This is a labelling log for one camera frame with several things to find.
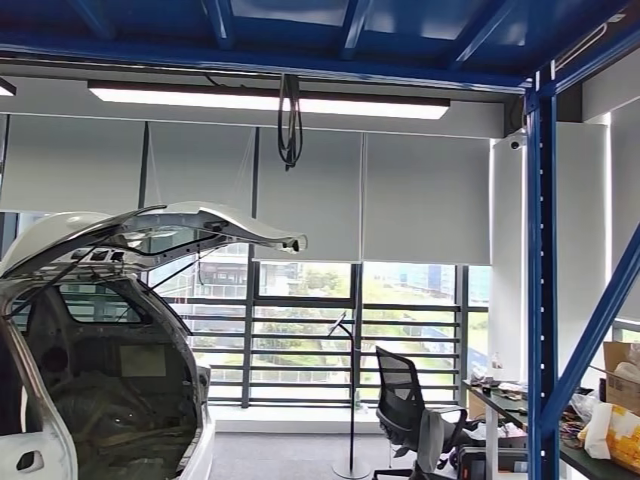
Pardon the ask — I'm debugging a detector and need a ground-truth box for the blue steel shelf rack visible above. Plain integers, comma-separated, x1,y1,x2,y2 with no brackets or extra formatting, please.
0,0,640,480

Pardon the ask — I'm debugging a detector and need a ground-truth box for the grey roller blind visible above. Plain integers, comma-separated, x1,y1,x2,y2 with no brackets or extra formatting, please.
0,115,146,217
146,122,256,217
363,132,492,268
254,129,362,264

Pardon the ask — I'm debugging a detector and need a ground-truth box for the white car body shell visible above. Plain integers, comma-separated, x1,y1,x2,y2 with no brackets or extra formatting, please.
0,201,309,480

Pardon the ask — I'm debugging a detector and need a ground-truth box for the black balcony railing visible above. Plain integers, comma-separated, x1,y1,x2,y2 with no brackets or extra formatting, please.
165,296,490,407

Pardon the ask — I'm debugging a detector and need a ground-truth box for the black floor lamp stand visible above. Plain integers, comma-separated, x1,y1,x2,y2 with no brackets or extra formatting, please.
327,311,372,480

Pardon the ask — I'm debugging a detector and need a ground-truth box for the black mesh office chair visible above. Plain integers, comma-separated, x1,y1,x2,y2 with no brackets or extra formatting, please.
374,345,481,480

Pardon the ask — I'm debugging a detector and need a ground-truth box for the long ceiling light bar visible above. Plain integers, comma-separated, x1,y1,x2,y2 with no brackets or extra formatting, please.
87,80,451,121

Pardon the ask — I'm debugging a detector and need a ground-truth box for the grey cloth on chair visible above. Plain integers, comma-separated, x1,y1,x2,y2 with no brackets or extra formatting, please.
416,409,445,475

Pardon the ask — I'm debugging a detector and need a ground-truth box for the black equipment case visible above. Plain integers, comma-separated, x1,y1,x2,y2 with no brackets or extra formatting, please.
456,445,528,480

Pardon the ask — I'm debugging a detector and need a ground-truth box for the dark-topped desk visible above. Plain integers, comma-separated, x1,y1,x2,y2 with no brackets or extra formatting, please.
462,378,640,480

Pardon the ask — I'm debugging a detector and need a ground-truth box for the open cardboard box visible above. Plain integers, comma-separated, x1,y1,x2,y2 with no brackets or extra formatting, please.
589,341,640,417

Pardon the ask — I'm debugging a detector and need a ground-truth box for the white yellow plastic bag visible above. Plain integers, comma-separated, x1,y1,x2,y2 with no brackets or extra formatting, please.
578,402,640,475

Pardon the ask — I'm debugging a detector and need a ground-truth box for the black hanging cable loop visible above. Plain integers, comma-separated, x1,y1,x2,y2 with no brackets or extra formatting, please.
277,74,304,172

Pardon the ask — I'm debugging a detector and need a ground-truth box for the tangle of coloured wires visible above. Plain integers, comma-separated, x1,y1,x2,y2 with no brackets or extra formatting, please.
559,413,586,448

